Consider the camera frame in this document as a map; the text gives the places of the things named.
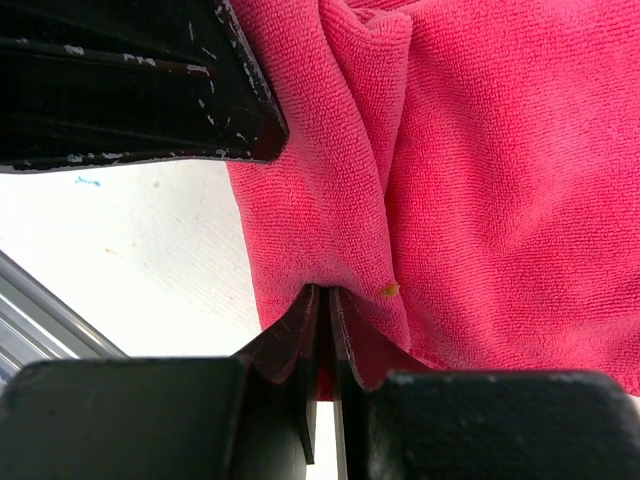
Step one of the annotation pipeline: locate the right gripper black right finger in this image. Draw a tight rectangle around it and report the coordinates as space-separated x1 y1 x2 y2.
328 287 430 479

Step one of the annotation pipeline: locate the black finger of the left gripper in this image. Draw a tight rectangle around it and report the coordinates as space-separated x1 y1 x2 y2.
1 0 289 173

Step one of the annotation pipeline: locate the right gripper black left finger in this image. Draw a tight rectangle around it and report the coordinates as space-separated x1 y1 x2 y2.
232 285 320 464

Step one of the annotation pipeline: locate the pink towel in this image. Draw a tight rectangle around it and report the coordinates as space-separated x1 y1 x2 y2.
229 1 639 395

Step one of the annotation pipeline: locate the aluminium mounting rail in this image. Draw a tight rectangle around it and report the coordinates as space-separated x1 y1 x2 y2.
0 254 126 386

